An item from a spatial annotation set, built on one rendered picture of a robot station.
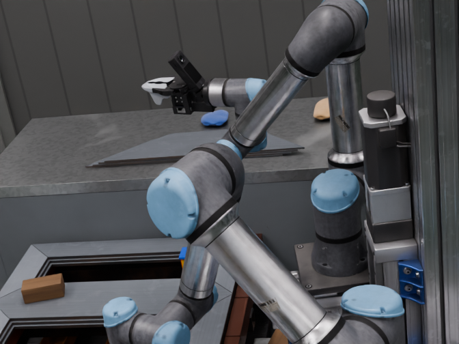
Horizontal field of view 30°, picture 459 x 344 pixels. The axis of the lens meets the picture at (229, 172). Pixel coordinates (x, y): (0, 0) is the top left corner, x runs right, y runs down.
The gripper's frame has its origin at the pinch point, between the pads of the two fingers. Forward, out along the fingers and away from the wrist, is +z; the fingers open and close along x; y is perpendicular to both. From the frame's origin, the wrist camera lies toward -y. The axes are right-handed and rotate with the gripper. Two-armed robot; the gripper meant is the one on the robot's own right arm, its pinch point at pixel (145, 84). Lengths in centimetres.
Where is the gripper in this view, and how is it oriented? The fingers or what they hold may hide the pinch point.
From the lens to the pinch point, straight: 236.1
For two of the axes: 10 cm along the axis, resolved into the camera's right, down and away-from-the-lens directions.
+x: 3.8, -5.7, 7.3
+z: -9.0, -0.6, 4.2
